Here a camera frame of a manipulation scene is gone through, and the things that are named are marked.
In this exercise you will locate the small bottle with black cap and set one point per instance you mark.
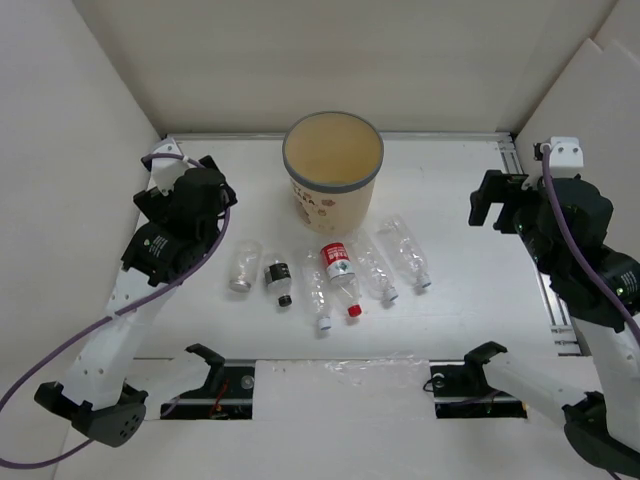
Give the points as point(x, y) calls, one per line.
point(278, 279)

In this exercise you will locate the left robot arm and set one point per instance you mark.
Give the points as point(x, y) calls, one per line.
point(184, 227)

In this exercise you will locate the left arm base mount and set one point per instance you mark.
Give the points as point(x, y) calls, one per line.
point(223, 390)

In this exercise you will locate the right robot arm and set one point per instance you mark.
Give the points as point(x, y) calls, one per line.
point(563, 224)

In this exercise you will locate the clear bottle white cap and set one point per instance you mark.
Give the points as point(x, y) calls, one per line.
point(373, 266)
point(404, 252)
point(316, 292)

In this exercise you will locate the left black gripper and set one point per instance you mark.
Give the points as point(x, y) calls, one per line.
point(157, 205)

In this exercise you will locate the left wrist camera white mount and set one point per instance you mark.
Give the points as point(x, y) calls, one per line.
point(169, 165)

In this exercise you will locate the aluminium rail frame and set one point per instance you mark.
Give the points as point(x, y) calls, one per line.
point(483, 239)

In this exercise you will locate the clear jar with silver lid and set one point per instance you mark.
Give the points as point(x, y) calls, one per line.
point(244, 266)

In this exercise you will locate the red label bottle red cap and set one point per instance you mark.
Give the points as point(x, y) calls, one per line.
point(342, 277)

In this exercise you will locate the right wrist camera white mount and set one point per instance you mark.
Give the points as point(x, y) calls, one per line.
point(566, 157)

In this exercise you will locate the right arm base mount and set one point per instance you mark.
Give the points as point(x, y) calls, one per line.
point(460, 389)

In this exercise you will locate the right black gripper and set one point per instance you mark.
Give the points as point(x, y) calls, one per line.
point(502, 187)

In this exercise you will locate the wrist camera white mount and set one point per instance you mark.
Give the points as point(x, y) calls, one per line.
point(169, 165)
point(566, 157)

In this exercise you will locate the beige bin with grey rim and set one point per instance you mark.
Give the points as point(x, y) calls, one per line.
point(332, 159)

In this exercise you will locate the clear crumpled bottle white cap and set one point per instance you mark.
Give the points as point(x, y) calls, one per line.
point(316, 292)

